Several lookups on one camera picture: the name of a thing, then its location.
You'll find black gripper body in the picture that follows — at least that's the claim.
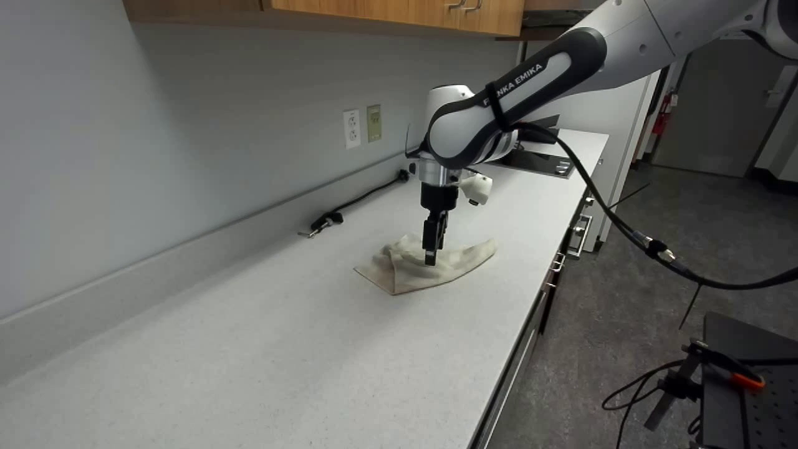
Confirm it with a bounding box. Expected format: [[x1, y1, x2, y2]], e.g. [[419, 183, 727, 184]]
[[419, 157, 459, 249]]

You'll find cream white cloth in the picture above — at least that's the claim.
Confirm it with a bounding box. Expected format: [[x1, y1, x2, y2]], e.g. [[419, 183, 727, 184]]
[[354, 235, 500, 296]]

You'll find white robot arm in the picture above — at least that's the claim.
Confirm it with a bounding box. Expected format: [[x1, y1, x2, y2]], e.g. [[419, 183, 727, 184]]
[[419, 0, 798, 264]]

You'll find steel sink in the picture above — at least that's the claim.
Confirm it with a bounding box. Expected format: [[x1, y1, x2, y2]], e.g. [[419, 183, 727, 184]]
[[501, 150, 573, 178]]

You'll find wooden upper cabinet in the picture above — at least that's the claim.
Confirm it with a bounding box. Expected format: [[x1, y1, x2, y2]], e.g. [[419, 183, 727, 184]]
[[122, 0, 525, 38]]

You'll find black optical breadboard table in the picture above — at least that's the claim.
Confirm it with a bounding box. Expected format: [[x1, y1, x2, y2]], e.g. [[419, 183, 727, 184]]
[[698, 315, 798, 449]]

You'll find black cable along backsplash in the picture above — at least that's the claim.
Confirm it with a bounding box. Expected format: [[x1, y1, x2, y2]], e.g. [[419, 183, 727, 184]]
[[308, 168, 417, 235]]

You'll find beige wall plate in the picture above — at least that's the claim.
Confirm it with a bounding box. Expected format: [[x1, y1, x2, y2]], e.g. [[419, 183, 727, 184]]
[[368, 105, 383, 143]]

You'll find white wall power outlet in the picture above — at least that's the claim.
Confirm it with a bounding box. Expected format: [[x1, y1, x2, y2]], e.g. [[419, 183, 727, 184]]
[[343, 109, 361, 150]]

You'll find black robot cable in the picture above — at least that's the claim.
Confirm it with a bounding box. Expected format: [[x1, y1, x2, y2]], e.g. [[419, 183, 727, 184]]
[[515, 123, 798, 294]]

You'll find orange handled clamp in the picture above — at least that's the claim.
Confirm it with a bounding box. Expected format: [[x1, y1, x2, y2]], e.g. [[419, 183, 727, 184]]
[[685, 342, 769, 393]]

